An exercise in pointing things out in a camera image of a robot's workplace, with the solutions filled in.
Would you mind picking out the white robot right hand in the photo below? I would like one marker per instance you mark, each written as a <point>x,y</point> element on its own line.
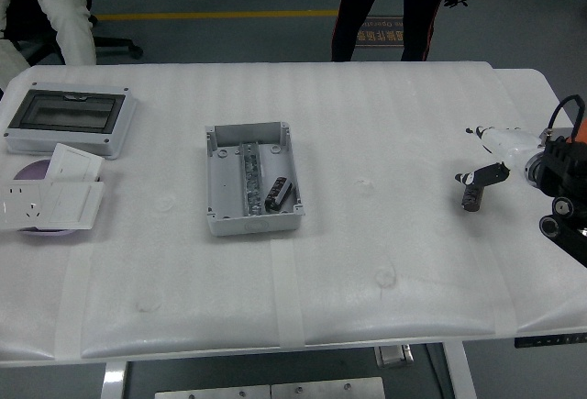
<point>509,144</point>

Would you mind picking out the dark brown cylindrical battery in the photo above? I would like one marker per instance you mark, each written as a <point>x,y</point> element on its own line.
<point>472,202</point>
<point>277,195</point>

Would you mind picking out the open grey plastic box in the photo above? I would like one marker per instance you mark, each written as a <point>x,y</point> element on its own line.
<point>224,188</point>

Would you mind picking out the person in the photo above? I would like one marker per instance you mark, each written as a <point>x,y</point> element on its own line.
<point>362,4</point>
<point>69,27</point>

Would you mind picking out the black office chair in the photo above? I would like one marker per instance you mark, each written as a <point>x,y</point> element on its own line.
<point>27,27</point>

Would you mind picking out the white foam mat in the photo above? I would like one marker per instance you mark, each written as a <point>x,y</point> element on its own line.
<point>367,257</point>

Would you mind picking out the purple round plate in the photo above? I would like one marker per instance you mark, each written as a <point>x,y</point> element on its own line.
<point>32,170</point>

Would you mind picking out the black table control panel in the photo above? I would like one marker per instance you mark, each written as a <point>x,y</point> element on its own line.
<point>550,340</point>

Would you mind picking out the white table leg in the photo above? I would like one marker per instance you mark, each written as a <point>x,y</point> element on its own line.
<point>114,380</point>
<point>461,371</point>

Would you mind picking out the grey metal plate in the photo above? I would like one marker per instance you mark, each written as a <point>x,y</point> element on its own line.
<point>211,392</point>
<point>328,389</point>

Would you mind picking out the grey enclosure with dark window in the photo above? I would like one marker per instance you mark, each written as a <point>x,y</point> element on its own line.
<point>120,114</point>

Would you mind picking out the white switch panel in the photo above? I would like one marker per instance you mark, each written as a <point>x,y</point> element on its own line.
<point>69,204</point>
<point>73,162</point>

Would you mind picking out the metal mounting rail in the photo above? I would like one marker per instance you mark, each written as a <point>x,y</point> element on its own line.
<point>250,174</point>

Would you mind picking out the white wall socket panel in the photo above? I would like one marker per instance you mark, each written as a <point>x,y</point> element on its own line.
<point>18,206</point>

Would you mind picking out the grey metal bracket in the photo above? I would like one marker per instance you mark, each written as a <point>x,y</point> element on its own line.
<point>393,356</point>

